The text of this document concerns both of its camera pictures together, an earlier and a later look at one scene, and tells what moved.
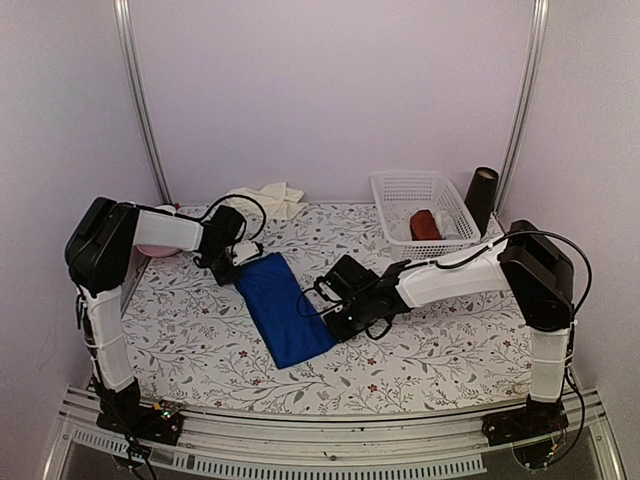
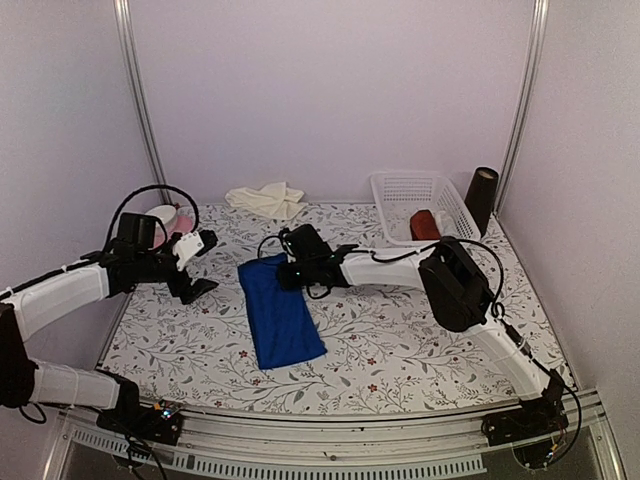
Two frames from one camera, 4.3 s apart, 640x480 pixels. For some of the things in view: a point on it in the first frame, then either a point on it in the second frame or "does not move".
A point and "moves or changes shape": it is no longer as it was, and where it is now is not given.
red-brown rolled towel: x=423 y=226 does not move
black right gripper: x=338 y=331 → x=288 y=280
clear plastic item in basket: x=447 y=226 does not move
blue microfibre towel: x=287 y=316 moves or changes shape
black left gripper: x=224 y=279 → x=203 y=285
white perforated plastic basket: x=395 y=195 does not move
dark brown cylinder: x=482 y=195 does not move
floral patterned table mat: x=193 y=347 does not move
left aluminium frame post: x=125 y=28 does not move
